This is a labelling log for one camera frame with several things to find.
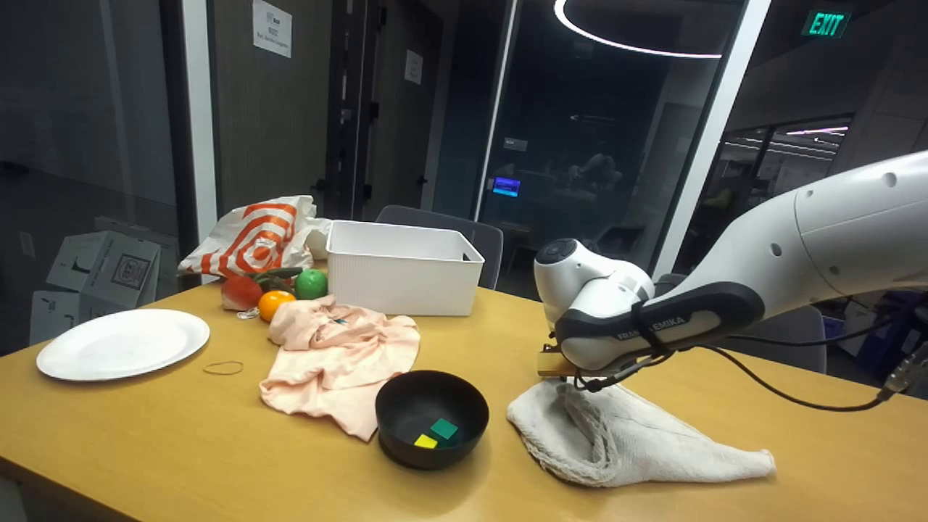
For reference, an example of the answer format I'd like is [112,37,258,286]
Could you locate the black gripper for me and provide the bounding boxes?
[563,357,645,395]

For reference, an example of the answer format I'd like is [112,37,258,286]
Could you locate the white towel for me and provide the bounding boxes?
[505,377,780,489]

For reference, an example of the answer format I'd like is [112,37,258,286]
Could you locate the flat teal block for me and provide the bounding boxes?
[426,415,460,443]

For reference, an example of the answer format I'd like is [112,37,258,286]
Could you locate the black bowl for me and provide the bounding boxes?
[374,369,492,472]

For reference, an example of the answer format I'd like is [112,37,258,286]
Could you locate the white plastic bin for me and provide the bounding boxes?
[322,218,487,318]

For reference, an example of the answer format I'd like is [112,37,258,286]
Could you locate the pink cloth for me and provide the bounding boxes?
[258,295,422,443]

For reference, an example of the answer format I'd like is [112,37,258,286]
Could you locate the green ball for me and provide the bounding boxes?
[293,267,329,301]

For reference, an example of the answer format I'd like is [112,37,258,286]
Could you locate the round ceiling light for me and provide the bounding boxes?
[551,0,728,64]

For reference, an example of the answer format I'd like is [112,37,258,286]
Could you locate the orange fruit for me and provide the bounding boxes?
[255,286,297,325]

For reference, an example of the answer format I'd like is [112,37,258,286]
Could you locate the red fruit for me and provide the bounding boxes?
[218,272,265,312]

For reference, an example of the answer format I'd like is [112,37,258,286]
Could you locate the orange and white patterned bag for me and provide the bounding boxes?
[176,193,329,285]

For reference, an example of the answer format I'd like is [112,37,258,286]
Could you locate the rubber band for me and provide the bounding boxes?
[200,357,249,380]

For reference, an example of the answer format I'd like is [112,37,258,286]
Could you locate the green exit sign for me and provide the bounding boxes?
[799,9,851,40]

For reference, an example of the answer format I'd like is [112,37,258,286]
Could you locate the white pillar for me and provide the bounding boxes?
[178,0,219,244]

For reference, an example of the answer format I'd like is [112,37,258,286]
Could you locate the large white paper notice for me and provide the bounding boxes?
[249,0,296,61]

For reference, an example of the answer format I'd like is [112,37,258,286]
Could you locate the white plate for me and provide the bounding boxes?
[33,303,213,385]

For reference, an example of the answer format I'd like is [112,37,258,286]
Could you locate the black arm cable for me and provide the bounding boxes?
[568,299,928,415]

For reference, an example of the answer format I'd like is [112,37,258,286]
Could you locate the white window frame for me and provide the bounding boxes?
[650,0,777,279]

